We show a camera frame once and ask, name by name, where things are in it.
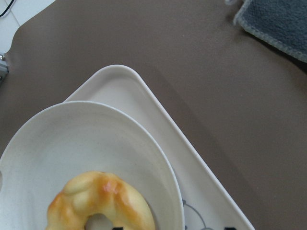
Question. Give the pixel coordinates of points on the glazed braided donut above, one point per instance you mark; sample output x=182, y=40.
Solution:
x=95, y=192

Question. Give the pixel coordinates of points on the grey folded cloth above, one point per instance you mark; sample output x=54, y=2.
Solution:
x=280, y=23

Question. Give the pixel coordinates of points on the beige rabbit tray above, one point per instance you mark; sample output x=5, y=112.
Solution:
x=207, y=205

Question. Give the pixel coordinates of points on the white round plate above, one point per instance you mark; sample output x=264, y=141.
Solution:
x=70, y=138

